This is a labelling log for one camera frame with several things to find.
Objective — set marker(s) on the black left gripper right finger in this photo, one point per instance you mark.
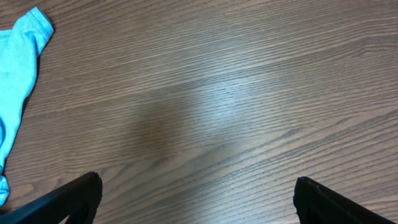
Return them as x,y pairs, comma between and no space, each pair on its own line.
317,204

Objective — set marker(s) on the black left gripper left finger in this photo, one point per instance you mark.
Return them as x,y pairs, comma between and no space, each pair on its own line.
74,202

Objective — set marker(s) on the light blue crumpled shirt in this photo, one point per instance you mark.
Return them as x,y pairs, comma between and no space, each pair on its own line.
20,48

